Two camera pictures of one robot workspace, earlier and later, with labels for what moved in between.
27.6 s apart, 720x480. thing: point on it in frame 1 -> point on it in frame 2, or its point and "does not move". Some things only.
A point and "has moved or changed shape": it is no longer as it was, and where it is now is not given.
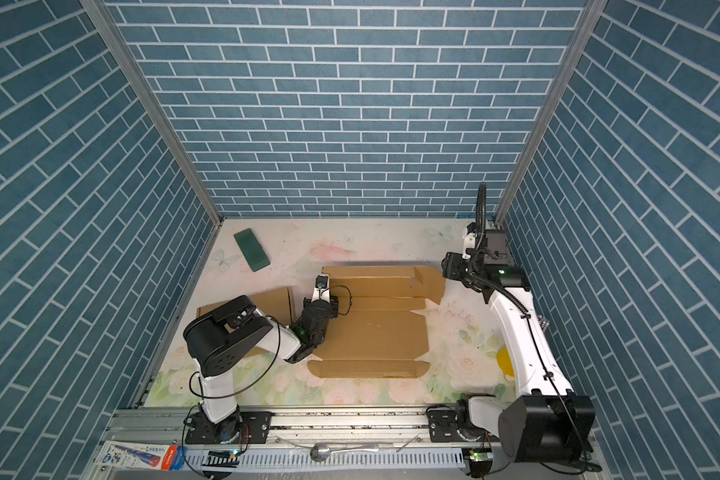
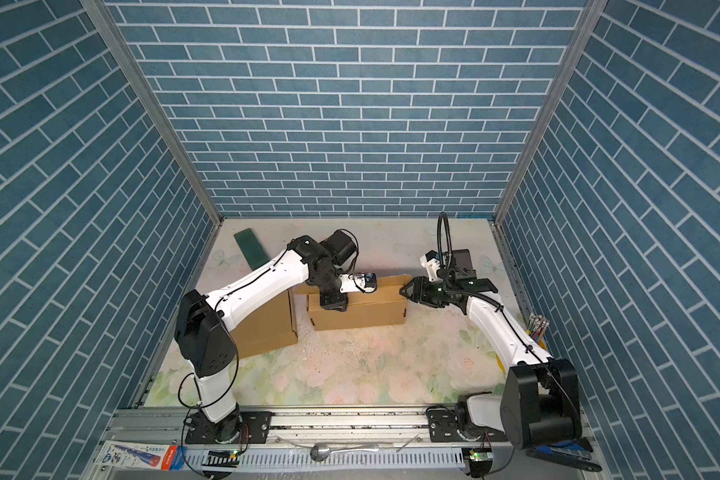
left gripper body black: x=333 y=309 -> x=333 y=297
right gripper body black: x=458 y=267 -> x=432 y=293
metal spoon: x=321 y=452 does not move
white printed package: x=142 y=456 does not move
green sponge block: x=252 y=249 does not move
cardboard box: x=377 y=334 has moved or changed shape
